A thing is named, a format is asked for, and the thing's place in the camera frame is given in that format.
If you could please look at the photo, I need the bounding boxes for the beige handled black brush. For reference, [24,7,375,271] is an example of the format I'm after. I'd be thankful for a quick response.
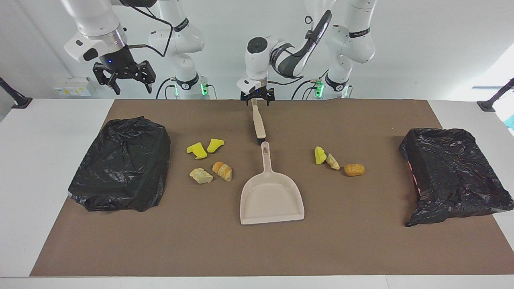
[251,98,269,146]

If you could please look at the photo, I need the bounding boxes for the golden brown bread roll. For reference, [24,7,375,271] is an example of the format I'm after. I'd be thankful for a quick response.
[344,163,366,177]

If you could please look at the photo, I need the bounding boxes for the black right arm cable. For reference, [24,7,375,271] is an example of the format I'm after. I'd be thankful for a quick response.
[120,0,174,58]

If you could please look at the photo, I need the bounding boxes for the beige plastic dustpan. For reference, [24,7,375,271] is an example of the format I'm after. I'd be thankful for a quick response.
[240,141,305,225]

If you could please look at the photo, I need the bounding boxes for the black clamp stand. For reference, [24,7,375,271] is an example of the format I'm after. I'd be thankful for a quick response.
[0,77,33,109]
[477,78,514,112]

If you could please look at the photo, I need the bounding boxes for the brown table mat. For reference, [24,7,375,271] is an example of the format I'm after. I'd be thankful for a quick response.
[30,99,514,277]

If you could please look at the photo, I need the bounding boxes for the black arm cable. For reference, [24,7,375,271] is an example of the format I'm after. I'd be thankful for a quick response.
[120,0,174,58]
[277,15,322,85]

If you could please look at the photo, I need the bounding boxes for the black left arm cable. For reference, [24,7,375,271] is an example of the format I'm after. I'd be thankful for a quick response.
[277,15,322,85]

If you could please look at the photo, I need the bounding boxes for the black bag lined pink bin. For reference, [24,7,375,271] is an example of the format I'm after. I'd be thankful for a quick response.
[399,128,514,228]

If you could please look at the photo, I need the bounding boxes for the orange striped croissant toy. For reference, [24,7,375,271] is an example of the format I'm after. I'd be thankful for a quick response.
[212,161,233,182]

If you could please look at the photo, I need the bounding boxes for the white wall socket box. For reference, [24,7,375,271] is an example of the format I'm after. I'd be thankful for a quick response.
[53,77,92,96]

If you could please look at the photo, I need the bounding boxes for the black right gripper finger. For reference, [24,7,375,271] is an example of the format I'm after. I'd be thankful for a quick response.
[140,61,156,94]
[93,63,121,96]

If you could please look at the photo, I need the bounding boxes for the large yellow sponge piece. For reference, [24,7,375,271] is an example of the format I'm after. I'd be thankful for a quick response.
[186,142,208,159]

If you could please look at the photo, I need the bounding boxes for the pale bread piece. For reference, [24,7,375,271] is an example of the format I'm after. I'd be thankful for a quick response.
[189,168,214,184]

